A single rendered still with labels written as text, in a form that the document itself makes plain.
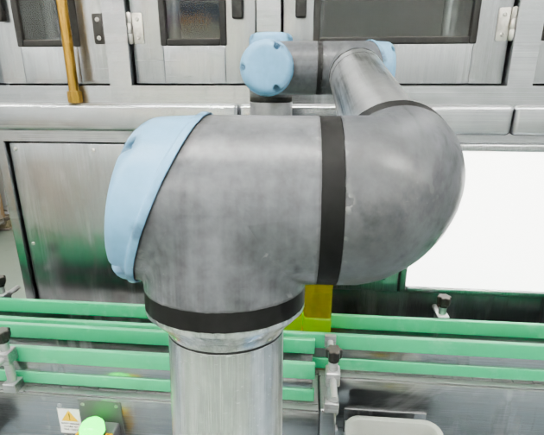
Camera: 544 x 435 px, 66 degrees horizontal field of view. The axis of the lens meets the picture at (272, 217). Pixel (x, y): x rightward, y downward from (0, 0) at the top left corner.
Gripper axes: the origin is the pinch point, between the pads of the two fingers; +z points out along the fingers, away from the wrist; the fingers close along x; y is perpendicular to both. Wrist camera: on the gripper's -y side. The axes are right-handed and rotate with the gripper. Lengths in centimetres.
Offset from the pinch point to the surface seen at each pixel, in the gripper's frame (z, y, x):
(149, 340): 21.9, -21.6, -6.9
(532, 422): 36, 54, -5
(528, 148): -15, 52, 13
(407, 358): 24.4, 29.6, -3.4
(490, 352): 22, 45, -3
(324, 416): 29.0, 13.5, -15.4
